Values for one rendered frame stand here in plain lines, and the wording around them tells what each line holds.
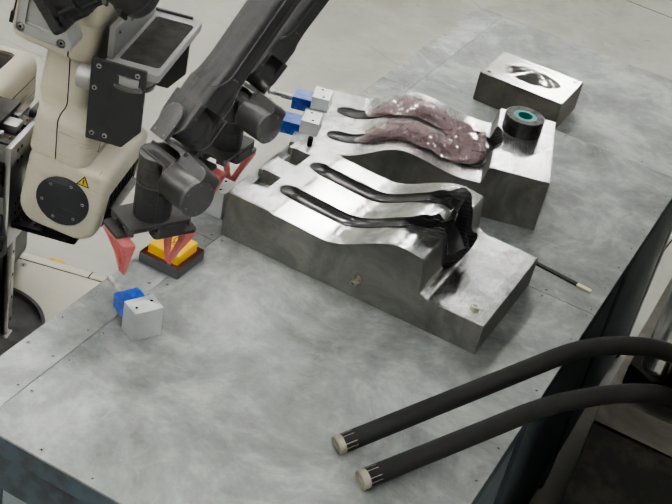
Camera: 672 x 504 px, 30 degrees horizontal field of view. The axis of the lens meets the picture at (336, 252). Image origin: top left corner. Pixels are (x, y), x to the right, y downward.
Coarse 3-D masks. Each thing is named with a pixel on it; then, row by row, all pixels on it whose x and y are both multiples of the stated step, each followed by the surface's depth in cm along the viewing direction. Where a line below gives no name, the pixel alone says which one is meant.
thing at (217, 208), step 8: (224, 184) 225; (232, 184) 226; (216, 192) 223; (224, 192) 223; (216, 200) 224; (224, 200) 224; (208, 208) 226; (216, 208) 225; (224, 208) 225; (216, 216) 226
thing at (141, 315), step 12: (108, 276) 201; (120, 288) 198; (132, 288) 198; (120, 300) 195; (132, 300) 193; (144, 300) 194; (156, 300) 194; (120, 312) 195; (132, 312) 191; (144, 312) 191; (156, 312) 193; (132, 324) 192; (144, 324) 193; (156, 324) 194; (132, 336) 193; (144, 336) 194
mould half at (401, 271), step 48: (240, 192) 217; (336, 192) 224; (384, 192) 227; (240, 240) 220; (288, 240) 215; (336, 240) 211; (384, 240) 207; (432, 240) 208; (480, 240) 225; (336, 288) 215; (384, 288) 210; (432, 288) 209; (480, 288) 212; (480, 336) 205
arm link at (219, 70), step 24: (264, 0) 176; (288, 0) 177; (240, 24) 177; (264, 24) 176; (216, 48) 178; (240, 48) 176; (264, 48) 179; (192, 72) 178; (216, 72) 176; (240, 72) 177; (192, 96) 176; (216, 96) 177; (192, 120) 176; (216, 120) 180; (192, 144) 179
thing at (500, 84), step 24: (480, 72) 281; (504, 72) 283; (528, 72) 287; (552, 72) 287; (480, 96) 283; (504, 96) 280; (528, 96) 278; (552, 96) 277; (576, 96) 286; (552, 120) 277
